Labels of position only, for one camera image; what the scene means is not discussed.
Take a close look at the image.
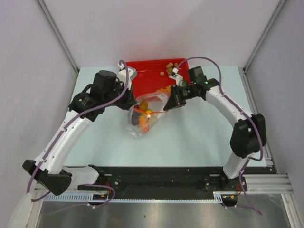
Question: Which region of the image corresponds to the green orange mango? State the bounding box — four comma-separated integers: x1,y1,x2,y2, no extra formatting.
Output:
143,109,152,115

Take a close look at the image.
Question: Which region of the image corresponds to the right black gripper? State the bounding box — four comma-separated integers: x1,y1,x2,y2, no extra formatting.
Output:
164,84,197,111

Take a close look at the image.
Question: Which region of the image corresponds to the red plastic tray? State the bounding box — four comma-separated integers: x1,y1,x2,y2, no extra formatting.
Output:
127,58,184,98

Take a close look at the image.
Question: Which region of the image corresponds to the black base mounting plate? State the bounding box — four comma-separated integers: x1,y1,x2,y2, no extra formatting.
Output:
78,166,269,200

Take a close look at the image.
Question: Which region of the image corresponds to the dark purple grape bunch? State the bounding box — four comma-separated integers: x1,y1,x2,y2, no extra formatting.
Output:
131,110,142,125

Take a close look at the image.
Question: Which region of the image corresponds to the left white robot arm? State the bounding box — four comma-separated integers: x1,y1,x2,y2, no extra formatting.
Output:
22,67,137,196

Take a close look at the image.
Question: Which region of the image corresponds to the white slotted cable duct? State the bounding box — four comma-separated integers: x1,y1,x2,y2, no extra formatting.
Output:
44,192,237,204

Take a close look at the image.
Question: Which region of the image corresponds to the clear zip top bag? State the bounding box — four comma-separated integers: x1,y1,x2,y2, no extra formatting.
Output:
127,92,170,138

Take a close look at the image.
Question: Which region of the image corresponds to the green round orange fruit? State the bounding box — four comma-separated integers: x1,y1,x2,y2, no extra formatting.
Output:
181,80,188,87

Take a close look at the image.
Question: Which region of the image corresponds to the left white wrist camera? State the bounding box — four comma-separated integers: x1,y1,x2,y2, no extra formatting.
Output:
117,64,137,83

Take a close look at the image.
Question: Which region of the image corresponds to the orange red mango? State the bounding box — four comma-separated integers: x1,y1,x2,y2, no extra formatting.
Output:
138,116,150,133

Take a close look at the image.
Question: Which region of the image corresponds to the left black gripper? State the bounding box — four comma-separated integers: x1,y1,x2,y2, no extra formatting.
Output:
104,80,136,110

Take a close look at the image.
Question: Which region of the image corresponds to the aluminium frame rail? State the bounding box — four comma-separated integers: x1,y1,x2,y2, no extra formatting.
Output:
33,173,292,193

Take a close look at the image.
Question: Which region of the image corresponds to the tan longan bunch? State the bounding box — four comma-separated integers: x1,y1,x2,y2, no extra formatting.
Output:
160,62,178,76

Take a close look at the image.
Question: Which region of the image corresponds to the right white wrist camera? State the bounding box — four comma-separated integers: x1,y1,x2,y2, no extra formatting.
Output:
169,68,183,85

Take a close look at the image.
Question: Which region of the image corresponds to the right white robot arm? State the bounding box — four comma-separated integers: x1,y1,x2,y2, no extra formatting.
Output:
164,66,266,190

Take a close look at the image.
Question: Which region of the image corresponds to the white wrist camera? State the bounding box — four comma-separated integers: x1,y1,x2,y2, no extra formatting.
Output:
169,68,183,85
117,64,137,83

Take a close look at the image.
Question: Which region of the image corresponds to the yellow orange segments pile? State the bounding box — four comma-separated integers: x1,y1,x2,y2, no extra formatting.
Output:
156,85,171,95

